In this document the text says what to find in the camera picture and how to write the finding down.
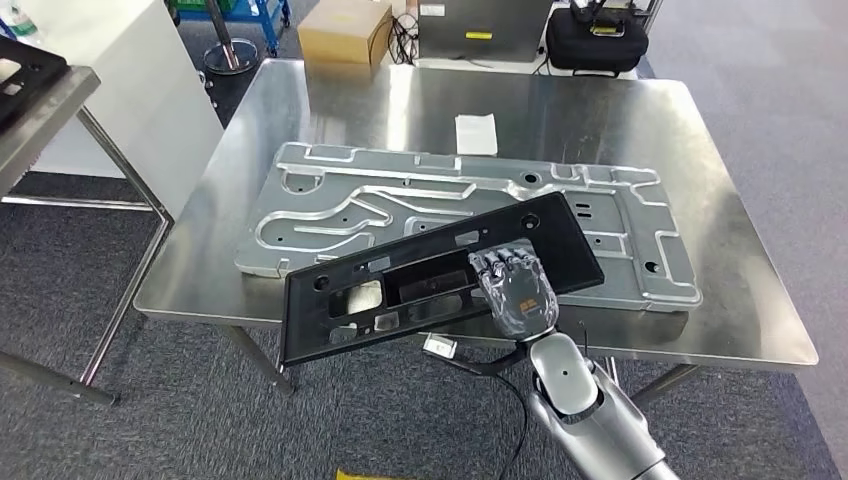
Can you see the blue metal cart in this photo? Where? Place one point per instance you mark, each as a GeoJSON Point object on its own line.
{"type": "Point", "coordinates": [272, 20]}

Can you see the grey equipment case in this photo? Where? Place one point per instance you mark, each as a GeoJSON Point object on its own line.
{"type": "Point", "coordinates": [484, 20]}

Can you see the stainless steel table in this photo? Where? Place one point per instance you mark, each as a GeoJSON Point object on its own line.
{"type": "Point", "coordinates": [46, 119]}

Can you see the clear plastic bottle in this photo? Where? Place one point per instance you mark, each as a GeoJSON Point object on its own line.
{"type": "Point", "coordinates": [21, 23]}

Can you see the yellow floor tape square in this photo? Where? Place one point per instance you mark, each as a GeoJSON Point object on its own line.
{"type": "Point", "coordinates": [371, 475]}

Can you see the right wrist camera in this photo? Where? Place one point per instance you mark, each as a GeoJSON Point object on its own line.
{"type": "Point", "coordinates": [440, 346]}

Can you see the black plastic plate part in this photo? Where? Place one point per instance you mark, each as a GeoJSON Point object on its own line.
{"type": "Point", "coordinates": [26, 89]}
{"type": "Point", "coordinates": [576, 265]}

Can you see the brown cardboard box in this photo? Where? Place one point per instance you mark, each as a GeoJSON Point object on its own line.
{"type": "Point", "coordinates": [341, 33]}

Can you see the white paper sheet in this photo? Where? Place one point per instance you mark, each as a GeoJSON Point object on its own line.
{"type": "Point", "coordinates": [476, 134]}

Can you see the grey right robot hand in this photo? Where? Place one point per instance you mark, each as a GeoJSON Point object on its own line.
{"type": "Point", "coordinates": [523, 298]}

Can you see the white cabinet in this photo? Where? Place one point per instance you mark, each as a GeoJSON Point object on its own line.
{"type": "Point", "coordinates": [132, 99]}

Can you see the stainless steel workbench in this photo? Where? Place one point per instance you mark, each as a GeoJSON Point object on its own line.
{"type": "Point", "coordinates": [662, 132]}

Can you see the black carry bag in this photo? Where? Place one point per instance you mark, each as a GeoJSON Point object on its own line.
{"type": "Point", "coordinates": [596, 46]}

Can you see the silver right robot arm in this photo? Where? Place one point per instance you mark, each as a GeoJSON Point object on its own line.
{"type": "Point", "coordinates": [596, 424]}

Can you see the black stanchion chrome base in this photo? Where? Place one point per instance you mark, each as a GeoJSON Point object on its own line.
{"type": "Point", "coordinates": [230, 56]}

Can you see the aluminium fixture plate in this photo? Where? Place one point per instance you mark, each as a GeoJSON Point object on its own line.
{"type": "Point", "coordinates": [397, 192]}

